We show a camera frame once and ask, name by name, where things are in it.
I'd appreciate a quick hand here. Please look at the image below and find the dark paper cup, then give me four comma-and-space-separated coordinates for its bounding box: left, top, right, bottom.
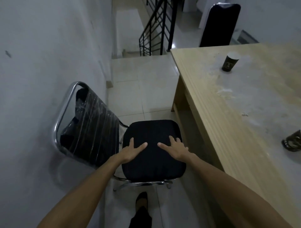
221, 52, 241, 73

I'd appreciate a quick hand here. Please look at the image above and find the person's right hand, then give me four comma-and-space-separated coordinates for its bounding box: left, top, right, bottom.
157, 136, 192, 163

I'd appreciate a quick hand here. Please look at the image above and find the dark glass cup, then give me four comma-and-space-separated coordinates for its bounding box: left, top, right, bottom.
281, 130, 301, 152

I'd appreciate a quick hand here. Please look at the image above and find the black metal stair railing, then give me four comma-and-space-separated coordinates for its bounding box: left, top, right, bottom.
138, 0, 180, 56

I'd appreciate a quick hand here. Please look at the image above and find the black chair with chrome frame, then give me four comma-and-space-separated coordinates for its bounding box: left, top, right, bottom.
53, 81, 187, 191

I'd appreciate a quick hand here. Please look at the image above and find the black high-back chair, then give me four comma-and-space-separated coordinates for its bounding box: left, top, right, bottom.
199, 3, 241, 47

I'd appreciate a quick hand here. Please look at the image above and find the person's black trouser leg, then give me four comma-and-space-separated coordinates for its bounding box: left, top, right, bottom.
129, 206, 152, 228

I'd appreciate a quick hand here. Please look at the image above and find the light wooden table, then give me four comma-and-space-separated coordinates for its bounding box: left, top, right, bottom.
170, 42, 301, 228

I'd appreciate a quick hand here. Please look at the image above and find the person's left hand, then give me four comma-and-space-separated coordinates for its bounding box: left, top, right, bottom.
116, 137, 148, 164

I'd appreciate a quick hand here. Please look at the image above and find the person's left forearm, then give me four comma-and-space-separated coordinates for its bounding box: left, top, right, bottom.
36, 155, 129, 228

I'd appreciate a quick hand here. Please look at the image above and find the person's right forearm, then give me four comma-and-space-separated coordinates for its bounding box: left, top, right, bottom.
181, 153, 293, 228

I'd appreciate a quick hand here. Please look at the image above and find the person's black shoe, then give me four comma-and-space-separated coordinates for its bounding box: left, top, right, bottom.
135, 192, 148, 212

